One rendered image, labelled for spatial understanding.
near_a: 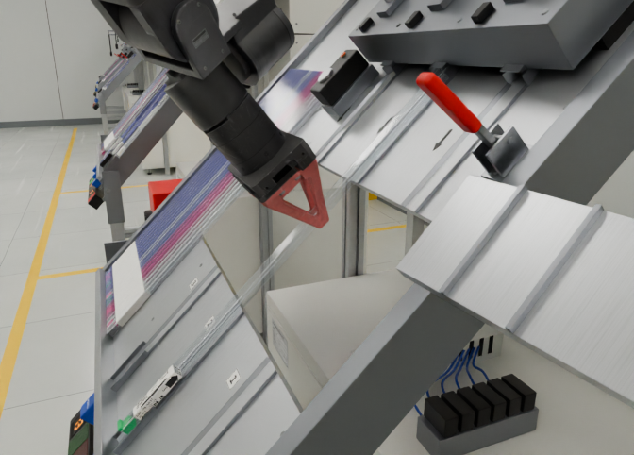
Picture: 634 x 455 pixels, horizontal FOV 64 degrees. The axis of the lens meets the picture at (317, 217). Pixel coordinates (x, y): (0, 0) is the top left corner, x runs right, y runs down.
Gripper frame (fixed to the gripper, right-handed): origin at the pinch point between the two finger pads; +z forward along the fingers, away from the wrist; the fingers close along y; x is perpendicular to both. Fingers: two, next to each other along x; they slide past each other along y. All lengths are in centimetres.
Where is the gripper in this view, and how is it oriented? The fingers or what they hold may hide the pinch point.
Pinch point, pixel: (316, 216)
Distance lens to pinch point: 54.1
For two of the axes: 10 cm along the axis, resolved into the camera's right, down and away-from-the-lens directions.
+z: 5.9, 6.7, 4.5
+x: -7.1, 6.9, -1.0
